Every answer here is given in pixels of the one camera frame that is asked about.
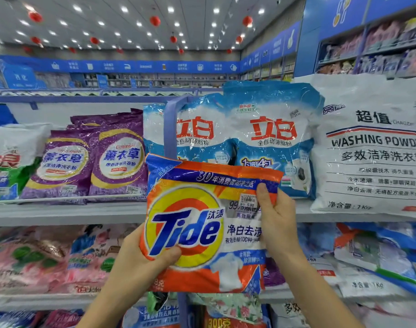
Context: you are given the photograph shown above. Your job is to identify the wall shelf of detergent bottles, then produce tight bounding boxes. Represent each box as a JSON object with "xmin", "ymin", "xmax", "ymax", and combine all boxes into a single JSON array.
[{"xmin": 242, "ymin": 17, "xmax": 416, "ymax": 79}]

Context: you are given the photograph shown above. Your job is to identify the person's right forearm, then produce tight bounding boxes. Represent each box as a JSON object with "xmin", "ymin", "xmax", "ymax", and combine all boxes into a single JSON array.
[{"xmin": 279, "ymin": 252, "xmax": 362, "ymax": 328}]

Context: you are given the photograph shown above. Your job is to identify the orange blue small detergent packet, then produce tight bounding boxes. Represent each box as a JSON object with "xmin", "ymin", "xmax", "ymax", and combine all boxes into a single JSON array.
[{"xmin": 140, "ymin": 155, "xmax": 285, "ymax": 294}]

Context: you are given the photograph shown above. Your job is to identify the blue wall shelving unit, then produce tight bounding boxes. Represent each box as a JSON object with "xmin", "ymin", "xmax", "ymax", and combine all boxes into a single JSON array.
[{"xmin": 238, "ymin": 0, "xmax": 416, "ymax": 82}]

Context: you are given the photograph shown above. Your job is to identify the large blue hanging sign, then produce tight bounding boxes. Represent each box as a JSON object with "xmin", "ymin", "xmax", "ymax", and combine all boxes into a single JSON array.
[{"xmin": 3, "ymin": 65, "xmax": 38, "ymax": 89}]

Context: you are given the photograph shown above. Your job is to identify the rows of small red lanterns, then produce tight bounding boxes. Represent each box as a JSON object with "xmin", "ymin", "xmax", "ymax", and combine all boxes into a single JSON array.
[{"xmin": 23, "ymin": 10, "xmax": 244, "ymax": 55}]

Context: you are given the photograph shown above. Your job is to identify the rows of round ceiling lights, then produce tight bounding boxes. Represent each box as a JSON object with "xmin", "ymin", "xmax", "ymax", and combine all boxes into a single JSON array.
[{"xmin": 0, "ymin": 0, "xmax": 267, "ymax": 52}]

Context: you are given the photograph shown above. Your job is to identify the person's left hand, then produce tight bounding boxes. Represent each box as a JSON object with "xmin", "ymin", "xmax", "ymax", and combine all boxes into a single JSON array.
[{"xmin": 115, "ymin": 225, "xmax": 183, "ymax": 298}]

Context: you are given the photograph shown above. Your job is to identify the green Ariel detergent bags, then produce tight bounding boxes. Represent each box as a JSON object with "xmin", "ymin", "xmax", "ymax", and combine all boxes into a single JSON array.
[{"xmin": 0, "ymin": 123, "xmax": 53, "ymax": 202}]

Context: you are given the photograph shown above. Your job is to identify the blue wall sign band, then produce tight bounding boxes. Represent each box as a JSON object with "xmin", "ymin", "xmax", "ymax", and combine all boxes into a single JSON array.
[{"xmin": 0, "ymin": 54, "xmax": 242, "ymax": 74}]

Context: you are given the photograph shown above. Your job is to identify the blue pillar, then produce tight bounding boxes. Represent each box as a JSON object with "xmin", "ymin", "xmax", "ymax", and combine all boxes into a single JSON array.
[{"xmin": 294, "ymin": 0, "xmax": 328, "ymax": 78}]

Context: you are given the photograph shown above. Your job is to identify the person's right hand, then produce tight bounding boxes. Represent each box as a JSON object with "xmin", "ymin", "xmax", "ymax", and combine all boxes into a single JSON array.
[{"xmin": 256, "ymin": 183, "xmax": 306, "ymax": 264}]

